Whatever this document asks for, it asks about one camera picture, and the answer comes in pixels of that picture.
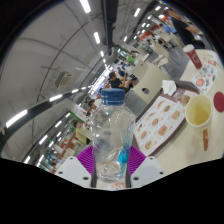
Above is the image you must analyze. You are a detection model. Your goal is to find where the cream chair with round hole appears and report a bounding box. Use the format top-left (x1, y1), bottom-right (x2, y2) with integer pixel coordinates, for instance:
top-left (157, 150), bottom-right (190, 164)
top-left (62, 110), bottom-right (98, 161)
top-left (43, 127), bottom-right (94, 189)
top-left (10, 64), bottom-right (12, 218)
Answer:
top-left (133, 61), bottom-right (171, 105)

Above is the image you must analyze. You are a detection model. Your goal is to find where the group of ceiling lights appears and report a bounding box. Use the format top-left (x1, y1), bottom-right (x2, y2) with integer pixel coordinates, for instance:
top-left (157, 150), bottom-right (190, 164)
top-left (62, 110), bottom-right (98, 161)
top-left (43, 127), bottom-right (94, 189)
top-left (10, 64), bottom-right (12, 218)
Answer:
top-left (4, 0), bottom-right (174, 164)

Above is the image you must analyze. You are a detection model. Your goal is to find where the red paper cup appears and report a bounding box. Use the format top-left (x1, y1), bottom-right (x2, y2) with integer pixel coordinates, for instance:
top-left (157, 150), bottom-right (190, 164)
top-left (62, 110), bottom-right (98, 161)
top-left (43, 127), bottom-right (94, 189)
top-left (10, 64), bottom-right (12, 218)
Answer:
top-left (182, 43), bottom-right (203, 70)

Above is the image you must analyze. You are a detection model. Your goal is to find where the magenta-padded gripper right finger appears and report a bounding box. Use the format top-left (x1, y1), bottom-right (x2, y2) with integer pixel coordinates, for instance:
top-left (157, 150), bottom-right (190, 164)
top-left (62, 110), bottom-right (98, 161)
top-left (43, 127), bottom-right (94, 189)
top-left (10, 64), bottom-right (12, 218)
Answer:
top-left (125, 145), bottom-right (167, 190)

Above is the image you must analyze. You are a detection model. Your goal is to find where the crumpled white napkin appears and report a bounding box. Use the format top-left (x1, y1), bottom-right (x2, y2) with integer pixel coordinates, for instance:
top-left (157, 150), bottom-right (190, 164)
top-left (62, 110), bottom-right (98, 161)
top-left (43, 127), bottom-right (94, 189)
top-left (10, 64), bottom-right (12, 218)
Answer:
top-left (161, 79), bottom-right (178, 97)

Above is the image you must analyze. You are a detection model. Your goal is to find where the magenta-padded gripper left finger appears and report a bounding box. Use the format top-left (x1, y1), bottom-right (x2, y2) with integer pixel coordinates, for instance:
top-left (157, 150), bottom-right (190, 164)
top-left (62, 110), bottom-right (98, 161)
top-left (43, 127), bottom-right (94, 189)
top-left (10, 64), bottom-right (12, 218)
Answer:
top-left (54, 145), bottom-right (98, 189)

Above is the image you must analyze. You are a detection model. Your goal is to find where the ceiling air conditioner unit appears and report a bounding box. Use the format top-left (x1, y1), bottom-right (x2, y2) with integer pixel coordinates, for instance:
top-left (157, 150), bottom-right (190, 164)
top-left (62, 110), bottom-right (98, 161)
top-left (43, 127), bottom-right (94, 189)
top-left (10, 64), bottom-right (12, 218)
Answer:
top-left (54, 71), bottom-right (73, 89)

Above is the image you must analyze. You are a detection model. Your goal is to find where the colourful printed flyer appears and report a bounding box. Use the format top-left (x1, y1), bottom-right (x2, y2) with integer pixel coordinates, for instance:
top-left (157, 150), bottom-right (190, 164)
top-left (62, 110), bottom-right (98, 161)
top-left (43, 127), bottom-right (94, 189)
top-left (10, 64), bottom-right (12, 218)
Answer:
top-left (190, 63), bottom-right (219, 95)

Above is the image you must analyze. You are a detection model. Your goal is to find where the printed paper tray liner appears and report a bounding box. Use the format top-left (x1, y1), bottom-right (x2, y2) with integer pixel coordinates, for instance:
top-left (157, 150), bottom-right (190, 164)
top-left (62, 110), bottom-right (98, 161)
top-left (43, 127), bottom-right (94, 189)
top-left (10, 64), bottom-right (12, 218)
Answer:
top-left (133, 87), bottom-right (196, 156)

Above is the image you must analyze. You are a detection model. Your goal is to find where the dark brown food tray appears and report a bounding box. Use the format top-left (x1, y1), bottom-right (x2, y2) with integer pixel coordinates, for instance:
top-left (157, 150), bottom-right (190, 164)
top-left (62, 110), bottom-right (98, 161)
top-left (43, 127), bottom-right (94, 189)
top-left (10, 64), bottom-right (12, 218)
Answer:
top-left (133, 79), bottom-right (201, 158)

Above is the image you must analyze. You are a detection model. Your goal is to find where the clear water bottle blue cap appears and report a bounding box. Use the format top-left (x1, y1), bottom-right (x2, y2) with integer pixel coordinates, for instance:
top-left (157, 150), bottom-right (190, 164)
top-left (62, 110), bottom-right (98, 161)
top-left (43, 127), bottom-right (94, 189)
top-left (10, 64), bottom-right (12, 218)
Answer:
top-left (89, 88), bottom-right (137, 183)

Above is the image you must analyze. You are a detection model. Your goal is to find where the cream mug with brown handle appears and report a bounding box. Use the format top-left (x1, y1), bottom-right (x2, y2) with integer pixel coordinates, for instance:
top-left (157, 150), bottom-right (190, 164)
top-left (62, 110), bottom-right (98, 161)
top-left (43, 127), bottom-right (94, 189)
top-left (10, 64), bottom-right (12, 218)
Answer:
top-left (184, 94), bottom-right (214, 152)

